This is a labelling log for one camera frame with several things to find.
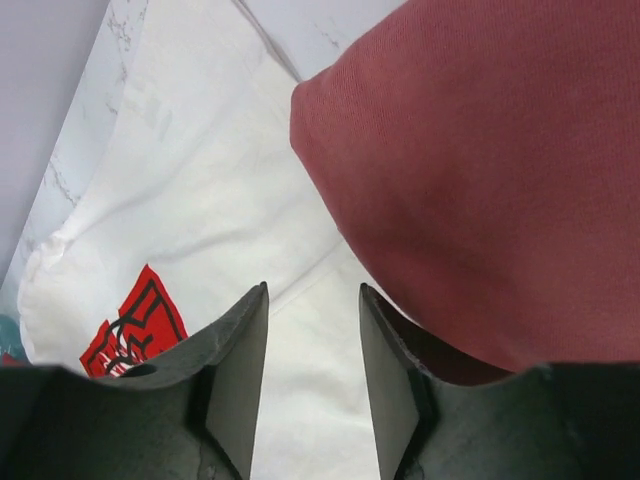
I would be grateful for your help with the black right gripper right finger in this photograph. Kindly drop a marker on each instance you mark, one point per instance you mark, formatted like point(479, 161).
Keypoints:
point(553, 421)

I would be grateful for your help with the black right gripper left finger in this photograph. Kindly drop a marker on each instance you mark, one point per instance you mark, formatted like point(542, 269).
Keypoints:
point(188, 413)

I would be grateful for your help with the white t shirt red print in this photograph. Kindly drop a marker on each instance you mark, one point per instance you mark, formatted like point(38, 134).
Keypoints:
point(198, 197)

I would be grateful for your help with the teal plastic bin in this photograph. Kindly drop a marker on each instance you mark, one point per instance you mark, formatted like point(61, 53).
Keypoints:
point(12, 349)

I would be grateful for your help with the folded maroon t shirt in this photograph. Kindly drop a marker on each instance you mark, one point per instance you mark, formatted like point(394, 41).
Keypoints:
point(481, 159)

